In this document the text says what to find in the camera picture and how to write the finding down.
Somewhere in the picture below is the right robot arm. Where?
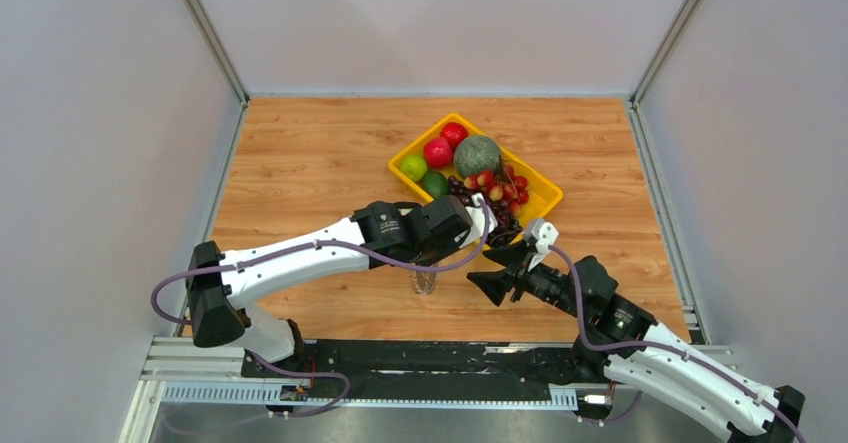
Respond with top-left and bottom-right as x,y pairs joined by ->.
467,243 -> 805,442

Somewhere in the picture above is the light green apple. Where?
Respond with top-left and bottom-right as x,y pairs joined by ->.
398,154 -> 429,183

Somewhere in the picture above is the red apple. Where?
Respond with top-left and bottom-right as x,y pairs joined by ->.
423,137 -> 454,169
439,121 -> 469,151

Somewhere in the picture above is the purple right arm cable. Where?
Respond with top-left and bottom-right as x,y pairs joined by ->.
548,243 -> 807,443

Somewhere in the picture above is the keyring chain with green tag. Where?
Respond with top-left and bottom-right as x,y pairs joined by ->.
410,264 -> 441,297

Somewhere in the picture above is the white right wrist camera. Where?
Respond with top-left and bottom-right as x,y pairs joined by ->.
522,218 -> 559,271

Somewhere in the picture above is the purple grape bunch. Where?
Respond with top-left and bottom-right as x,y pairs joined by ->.
448,176 -> 522,248

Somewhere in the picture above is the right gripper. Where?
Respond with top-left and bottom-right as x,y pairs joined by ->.
465,239 -> 587,321

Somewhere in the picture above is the dark green lime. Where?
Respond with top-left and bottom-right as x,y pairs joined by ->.
419,171 -> 450,199

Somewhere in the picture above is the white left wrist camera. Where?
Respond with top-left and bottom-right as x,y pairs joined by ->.
463,193 -> 499,247

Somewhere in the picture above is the red apple far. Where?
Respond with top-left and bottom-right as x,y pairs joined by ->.
439,121 -> 469,151

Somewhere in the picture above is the yellow plastic tray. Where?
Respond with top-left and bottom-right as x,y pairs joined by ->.
388,113 -> 564,247

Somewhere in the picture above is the red apple near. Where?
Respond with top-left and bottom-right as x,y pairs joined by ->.
423,137 -> 454,169

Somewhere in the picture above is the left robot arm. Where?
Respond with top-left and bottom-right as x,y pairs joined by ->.
185,195 -> 497,377

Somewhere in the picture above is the green netted melon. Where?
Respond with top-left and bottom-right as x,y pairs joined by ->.
453,135 -> 503,178

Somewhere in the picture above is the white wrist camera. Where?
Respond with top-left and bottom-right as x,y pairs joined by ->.
463,193 -> 499,247
522,218 -> 559,271

